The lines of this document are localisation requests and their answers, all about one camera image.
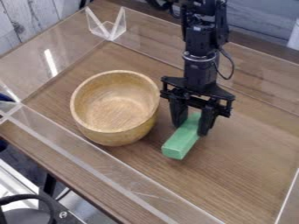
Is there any black table leg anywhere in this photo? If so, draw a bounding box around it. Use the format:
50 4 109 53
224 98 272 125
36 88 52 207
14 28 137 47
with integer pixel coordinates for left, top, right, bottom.
42 174 57 196

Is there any clear acrylic corner bracket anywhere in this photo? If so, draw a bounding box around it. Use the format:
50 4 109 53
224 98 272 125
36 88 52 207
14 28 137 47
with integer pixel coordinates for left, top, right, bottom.
84 7 127 41

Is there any green rectangular block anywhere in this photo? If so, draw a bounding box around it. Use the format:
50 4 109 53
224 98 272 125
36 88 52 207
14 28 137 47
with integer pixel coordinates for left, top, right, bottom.
161 112 201 160

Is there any blue object at left edge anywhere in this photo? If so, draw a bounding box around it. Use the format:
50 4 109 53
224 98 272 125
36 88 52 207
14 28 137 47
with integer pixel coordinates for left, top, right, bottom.
0 93 14 102

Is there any clear acrylic front wall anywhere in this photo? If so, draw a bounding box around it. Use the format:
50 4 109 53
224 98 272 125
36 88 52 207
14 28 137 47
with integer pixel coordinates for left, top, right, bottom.
0 84 227 224

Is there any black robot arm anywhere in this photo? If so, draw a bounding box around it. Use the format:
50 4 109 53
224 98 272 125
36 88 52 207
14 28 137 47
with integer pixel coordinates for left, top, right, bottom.
145 0 235 136

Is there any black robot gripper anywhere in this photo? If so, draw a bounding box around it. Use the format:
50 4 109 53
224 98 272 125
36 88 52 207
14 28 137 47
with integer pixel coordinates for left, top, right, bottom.
160 52 235 136

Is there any brown wooden bowl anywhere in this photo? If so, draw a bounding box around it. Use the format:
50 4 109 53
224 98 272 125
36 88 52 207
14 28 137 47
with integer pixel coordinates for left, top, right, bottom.
69 70 160 146

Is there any black cable loop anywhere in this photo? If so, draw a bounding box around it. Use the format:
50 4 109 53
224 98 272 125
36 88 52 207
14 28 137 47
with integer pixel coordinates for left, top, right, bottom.
0 193 57 224

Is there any black metal bracket with screw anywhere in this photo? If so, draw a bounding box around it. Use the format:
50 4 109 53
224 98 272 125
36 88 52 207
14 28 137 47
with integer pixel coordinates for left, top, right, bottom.
38 192 87 224

